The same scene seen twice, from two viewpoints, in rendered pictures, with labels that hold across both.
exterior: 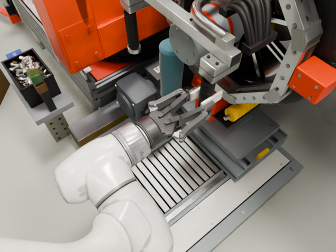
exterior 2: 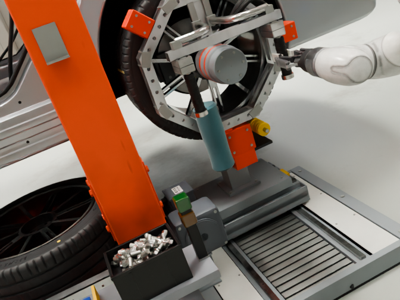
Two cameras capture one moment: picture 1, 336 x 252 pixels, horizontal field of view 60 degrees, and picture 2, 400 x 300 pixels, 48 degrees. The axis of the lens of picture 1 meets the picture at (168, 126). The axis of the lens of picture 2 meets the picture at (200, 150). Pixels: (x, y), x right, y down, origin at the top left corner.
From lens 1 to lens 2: 1.45 m
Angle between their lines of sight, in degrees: 58
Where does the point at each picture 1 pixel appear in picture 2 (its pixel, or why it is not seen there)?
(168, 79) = (223, 134)
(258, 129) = (261, 167)
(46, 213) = not seen: outside the picture
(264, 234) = (363, 196)
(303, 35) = not seen: hidden behind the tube
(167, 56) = (213, 108)
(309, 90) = (290, 32)
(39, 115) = (209, 266)
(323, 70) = not seen: hidden behind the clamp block
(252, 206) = (336, 191)
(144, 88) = (197, 202)
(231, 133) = (261, 181)
